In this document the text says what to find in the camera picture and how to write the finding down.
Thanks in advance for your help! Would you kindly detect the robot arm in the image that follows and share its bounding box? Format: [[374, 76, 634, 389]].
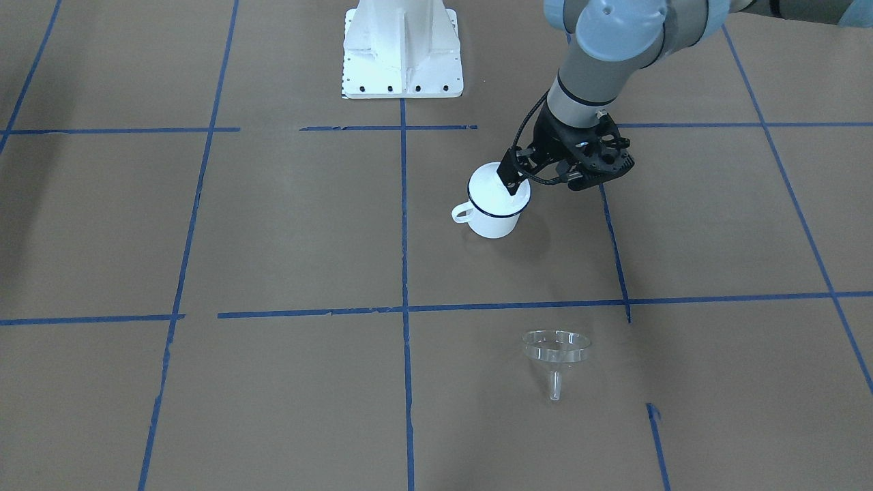
[[497, 1, 871, 196]]

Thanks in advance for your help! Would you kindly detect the white enamel cup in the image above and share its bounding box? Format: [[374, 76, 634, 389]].
[[450, 162, 532, 239]]

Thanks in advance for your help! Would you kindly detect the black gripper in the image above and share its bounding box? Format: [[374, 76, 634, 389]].
[[498, 102, 593, 196]]

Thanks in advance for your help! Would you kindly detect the clear glass funnel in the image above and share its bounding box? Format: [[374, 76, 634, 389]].
[[521, 330, 592, 402]]

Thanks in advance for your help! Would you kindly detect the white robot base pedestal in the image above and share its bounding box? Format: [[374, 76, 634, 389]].
[[341, 1, 464, 100]]

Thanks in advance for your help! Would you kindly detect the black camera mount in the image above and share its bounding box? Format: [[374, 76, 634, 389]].
[[565, 111, 635, 192]]

